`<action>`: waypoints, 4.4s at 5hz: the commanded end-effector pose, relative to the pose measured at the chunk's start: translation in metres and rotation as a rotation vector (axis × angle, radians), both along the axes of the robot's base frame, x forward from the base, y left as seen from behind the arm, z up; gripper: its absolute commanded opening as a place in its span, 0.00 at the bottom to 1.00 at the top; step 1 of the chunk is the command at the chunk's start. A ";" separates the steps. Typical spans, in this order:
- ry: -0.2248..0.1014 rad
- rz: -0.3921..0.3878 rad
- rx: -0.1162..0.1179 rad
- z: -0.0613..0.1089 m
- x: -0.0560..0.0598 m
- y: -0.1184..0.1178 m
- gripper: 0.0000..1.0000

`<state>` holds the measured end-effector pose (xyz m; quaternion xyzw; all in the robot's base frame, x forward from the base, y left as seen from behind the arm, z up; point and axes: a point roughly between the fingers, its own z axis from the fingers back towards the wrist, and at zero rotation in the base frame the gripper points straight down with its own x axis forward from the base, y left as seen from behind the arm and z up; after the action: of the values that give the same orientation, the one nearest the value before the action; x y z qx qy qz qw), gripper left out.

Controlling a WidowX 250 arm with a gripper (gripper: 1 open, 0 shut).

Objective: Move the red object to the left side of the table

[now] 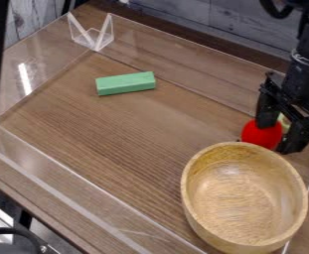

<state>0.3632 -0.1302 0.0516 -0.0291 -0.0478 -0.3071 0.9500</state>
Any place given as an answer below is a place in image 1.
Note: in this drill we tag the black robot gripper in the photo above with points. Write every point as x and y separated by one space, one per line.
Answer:
284 94

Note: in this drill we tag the red plush strawberry toy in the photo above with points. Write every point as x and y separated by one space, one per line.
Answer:
267 137

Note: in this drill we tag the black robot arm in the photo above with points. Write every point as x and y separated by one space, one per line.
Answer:
291 5

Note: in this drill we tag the light wooden bowl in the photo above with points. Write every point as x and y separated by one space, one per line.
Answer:
244 198

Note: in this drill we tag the green rectangular block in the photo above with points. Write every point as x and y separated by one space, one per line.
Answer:
125 83

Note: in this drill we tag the clear acrylic table enclosure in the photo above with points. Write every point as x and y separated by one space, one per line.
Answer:
94 162

